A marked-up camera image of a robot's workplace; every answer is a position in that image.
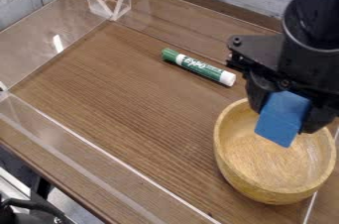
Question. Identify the blue rectangular block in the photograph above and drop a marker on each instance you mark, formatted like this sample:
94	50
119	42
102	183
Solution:
281	117

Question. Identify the green Expo marker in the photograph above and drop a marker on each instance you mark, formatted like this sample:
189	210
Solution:
199	67

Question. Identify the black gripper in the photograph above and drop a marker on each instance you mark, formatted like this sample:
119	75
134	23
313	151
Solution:
279	64

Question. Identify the clear acrylic corner bracket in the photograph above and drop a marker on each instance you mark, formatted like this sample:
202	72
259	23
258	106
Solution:
110	9

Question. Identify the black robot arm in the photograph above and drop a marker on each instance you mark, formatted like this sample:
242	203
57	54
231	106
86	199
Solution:
310	22

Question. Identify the brown wooden bowl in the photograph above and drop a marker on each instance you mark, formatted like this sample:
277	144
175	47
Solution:
266	172

